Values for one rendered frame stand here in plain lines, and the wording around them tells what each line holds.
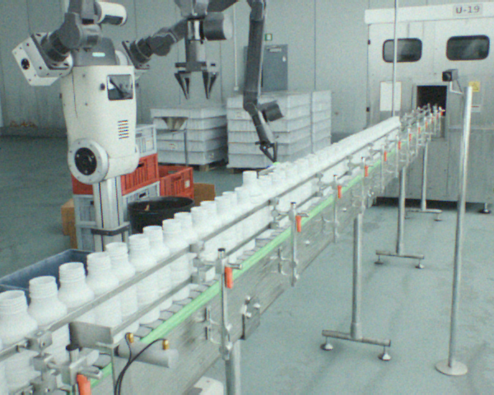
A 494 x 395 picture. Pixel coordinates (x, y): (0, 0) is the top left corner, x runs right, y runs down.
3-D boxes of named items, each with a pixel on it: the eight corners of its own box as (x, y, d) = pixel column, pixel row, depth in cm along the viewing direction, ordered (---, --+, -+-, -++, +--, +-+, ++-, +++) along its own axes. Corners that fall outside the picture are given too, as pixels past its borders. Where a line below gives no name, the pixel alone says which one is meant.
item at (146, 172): (122, 196, 385) (119, 164, 380) (70, 194, 397) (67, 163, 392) (160, 180, 442) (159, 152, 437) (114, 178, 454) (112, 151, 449)
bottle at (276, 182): (266, 230, 168) (265, 175, 164) (264, 225, 174) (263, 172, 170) (286, 229, 168) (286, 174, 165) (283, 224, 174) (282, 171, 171)
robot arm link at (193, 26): (189, 19, 152) (179, 17, 147) (212, 17, 150) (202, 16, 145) (190, 45, 154) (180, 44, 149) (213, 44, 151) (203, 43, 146)
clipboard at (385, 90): (401, 111, 588) (402, 80, 581) (379, 111, 597) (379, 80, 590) (401, 111, 591) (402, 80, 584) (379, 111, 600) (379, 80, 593)
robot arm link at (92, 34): (66, 33, 169) (53, 33, 164) (88, 13, 164) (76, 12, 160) (81, 59, 169) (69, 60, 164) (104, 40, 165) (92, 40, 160)
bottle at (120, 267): (119, 341, 98) (113, 252, 95) (99, 332, 102) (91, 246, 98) (146, 329, 103) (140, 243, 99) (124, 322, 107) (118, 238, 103)
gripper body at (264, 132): (280, 138, 221) (273, 120, 220) (270, 141, 212) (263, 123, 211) (265, 143, 224) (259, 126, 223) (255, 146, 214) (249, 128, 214)
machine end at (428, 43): (497, 216, 570) (514, 0, 525) (361, 206, 625) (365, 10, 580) (497, 187, 713) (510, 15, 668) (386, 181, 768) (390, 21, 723)
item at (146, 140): (119, 164, 380) (117, 132, 375) (67, 163, 391) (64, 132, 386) (158, 152, 437) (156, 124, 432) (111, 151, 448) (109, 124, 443)
